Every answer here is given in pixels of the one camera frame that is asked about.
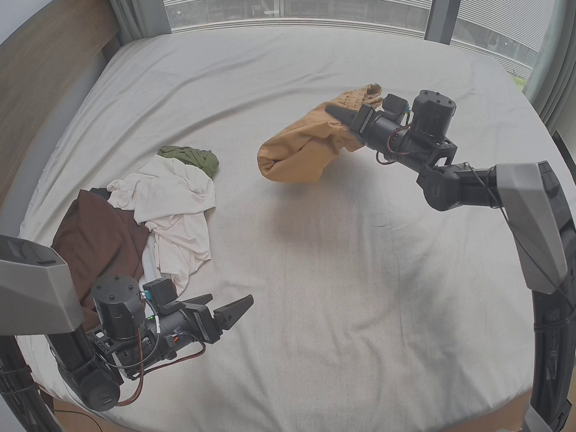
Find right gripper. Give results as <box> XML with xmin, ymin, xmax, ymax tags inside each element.
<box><xmin>325</xmin><ymin>104</ymin><xmax>402</xmax><ymax>150</ymax></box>

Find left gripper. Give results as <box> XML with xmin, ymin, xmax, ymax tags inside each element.
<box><xmin>154</xmin><ymin>293</ymin><xmax>254</xmax><ymax>346</ymax></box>

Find tan shorts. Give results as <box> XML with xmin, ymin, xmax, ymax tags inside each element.
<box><xmin>257</xmin><ymin>84</ymin><xmax>385</xmax><ymax>185</ymax></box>

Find bed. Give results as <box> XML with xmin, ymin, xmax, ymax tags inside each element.
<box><xmin>0</xmin><ymin>0</ymin><xmax>576</xmax><ymax>432</ymax></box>

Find white garment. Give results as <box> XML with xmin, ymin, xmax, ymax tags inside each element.
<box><xmin>107</xmin><ymin>156</ymin><xmax>217</xmax><ymax>296</ymax></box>

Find brown garment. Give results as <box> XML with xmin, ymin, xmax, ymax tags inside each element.
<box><xmin>52</xmin><ymin>190</ymin><xmax>149</xmax><ymax>307</ymax></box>

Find green garment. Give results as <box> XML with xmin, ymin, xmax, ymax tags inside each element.
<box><xmin>157</xmin><ymin>146</ymin><xmax>220</xmax><ymax>179</ymax></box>

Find grey-green curtain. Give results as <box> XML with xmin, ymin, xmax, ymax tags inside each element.
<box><xmin>98</xmin><ymin>0</ymin><xmax>174</xmax><ymax>44</ymax></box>
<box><xmin>522</xmin><ymin>0</ymin><xmax>576</xmax><ymax>131</ymax></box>

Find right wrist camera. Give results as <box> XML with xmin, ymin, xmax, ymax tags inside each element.
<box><xmin>382</xmin><ymin>94</ymin><xmax>411</xmax><ymax>122</ymax></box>

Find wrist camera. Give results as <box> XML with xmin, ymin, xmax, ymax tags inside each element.
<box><xmin>142</xmin><ymin>278</ymin><xmax>186</xmax><ymax>315</ymax></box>
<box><xmin>382</xmin><ymin>94</ymin><xmax>411</xmax><ymax>122</ymax></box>

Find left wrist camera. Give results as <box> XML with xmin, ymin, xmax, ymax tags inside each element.
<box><xmin>142</xmin><ymin>278</ymin><xmax>186</xmax><ymax>315</ymax></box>

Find black cable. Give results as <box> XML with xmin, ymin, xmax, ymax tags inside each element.
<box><xmin>53</xmin><ymin>409</ymin><xmax>97</xmax><ymax>423</ymax></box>

